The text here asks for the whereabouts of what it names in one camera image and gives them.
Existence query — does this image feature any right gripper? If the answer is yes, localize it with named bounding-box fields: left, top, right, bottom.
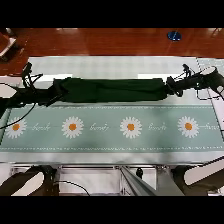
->
left=165, top=76, right=184, bottom=98

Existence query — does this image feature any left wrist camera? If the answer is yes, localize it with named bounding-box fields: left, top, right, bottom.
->
left=21, top=61, right=45, bottom=95

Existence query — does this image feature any black cable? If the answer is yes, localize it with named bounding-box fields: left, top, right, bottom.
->
left=53, top=179, right=92, bottom=197
left=0, top=101, right=38, bottom=131
left=195, top=84, right=224, bottom=102

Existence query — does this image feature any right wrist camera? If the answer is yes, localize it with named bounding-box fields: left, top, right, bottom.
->
left=181, top=63, right=198, bottom=80

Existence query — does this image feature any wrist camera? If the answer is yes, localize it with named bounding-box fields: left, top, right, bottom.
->
left=21, top=61, right=45, bottom=95
left=181, top=63, right=198, bottom=80

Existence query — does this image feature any blue round disc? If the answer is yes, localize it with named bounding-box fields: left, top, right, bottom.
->
left=166, top=30, right=183, bottom=42

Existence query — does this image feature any dark green garment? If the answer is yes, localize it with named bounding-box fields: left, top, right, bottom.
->
left=52, top=76, right=170, bottom=104

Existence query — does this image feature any silver frame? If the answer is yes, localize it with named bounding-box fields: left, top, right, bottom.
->
left=0, top=152, right=224, bottom=197

